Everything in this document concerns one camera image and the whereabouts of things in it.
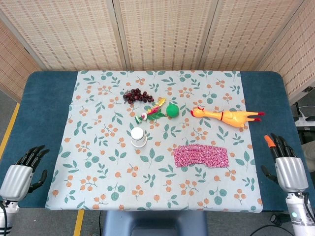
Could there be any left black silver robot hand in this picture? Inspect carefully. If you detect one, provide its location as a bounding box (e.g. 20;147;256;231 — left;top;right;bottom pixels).
0;145;50;202

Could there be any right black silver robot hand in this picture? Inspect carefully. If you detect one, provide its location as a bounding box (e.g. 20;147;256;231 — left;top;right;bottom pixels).
260;133;310;194

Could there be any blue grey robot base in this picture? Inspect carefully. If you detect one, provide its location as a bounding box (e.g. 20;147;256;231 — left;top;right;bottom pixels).
102;210;208;236

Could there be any beige bag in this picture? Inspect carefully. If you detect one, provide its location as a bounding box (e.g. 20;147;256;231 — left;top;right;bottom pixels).
301;142;315;173

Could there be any black caster wheel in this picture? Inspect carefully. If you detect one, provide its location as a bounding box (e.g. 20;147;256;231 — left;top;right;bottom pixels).
270;213;284;226

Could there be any yellow rubber chicken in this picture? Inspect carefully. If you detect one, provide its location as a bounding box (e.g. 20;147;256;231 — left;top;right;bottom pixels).
190;106;265;129

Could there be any pink patterned cloth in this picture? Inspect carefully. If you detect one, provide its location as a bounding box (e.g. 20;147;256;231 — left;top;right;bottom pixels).
173;144;223;169

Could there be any woven bamboo screen panel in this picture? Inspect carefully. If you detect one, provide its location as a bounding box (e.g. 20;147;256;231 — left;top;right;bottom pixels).
255;0;315;104
0;0;124;72
198;0;307;72
0;19;43;103
112;0;220;72

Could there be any white paper cup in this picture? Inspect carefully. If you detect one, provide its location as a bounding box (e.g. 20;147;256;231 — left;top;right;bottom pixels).
130;126;148;148

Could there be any green ball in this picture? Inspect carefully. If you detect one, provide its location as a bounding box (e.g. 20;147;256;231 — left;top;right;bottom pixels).
166;104;180;118

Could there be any floral leaf print tablecloth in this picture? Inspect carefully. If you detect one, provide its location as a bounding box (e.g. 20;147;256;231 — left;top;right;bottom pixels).
45;70;263;213

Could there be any dark red grape bunch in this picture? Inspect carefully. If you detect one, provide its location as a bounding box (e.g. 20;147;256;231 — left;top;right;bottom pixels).
123;88;155;105

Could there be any colourful feathered bird toy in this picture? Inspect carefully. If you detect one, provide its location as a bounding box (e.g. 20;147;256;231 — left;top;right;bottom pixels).
134;97;167;123

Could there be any black floor cable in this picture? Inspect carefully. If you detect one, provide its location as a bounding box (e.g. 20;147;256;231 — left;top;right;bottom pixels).
252;224;295;236

